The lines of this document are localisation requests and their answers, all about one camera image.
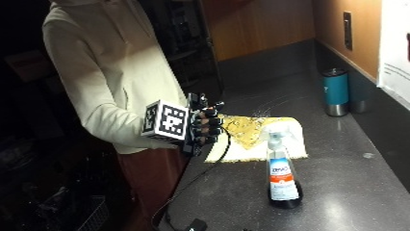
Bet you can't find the white marker cube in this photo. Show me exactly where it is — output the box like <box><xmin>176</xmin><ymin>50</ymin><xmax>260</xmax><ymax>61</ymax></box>
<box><xmin>140</xmin><ymin>99</ymin><xmax>190</xmax><ymax>142</ymax></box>

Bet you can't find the yellow patterned cloth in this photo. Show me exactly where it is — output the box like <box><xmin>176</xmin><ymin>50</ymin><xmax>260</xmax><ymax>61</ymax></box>
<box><xmin>203</xmin><ymin>115</ymin><xmax>308</xmax><ymax>164</ymax></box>

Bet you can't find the clear spray bottle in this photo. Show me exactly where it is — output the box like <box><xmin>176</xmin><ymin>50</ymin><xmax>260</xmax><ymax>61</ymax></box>
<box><xmin>264</xmin><ymin>129</ymin><xmax>304</xmax><ymax>210</ymax></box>

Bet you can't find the the person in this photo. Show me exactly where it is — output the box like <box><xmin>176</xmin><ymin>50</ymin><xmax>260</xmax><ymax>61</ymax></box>
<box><xmin>41</xmin><ymin>0</ymin><xmax>194</xmax><ymax>231</ymax></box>

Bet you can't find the teal steel tumbler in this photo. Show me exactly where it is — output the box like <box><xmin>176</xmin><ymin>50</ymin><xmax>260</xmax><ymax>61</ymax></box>
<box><xmin>320</xmin><ymin>67</ymin><xmax>351</xmax><ymax>117</ymax></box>

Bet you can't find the white paper sheet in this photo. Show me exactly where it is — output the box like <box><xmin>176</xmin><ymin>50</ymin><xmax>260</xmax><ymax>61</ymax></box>
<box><xmin>375</xmin><ymin>0</ymin><xmax>410</xmax><ymax>112</ymax></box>

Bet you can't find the black glove cable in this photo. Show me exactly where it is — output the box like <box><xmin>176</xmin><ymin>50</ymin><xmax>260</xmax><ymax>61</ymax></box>
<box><xmin>150</xmin><ymin>123</ymin><xmax>232</xmax><ymax>231</ymax></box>

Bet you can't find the black cable connector box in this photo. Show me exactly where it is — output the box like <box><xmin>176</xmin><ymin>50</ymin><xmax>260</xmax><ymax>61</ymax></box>
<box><xmin>183</xmin><ymin>218</ymin><xmax>208</xmax><ymax>231</ymax></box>

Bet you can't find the black wire basket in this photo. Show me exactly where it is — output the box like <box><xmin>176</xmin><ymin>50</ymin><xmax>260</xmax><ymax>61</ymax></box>
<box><xmin>37</xmin><ymin>192</ymin><xmax>110</xmax><ymax>231</ymax></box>

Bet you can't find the black wall outlet plate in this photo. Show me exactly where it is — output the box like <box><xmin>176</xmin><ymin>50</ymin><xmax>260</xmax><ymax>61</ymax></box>
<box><xmin>341</xmin><ymin>11</ymin><xmax>353</xmax><ymax>52</ymax></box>

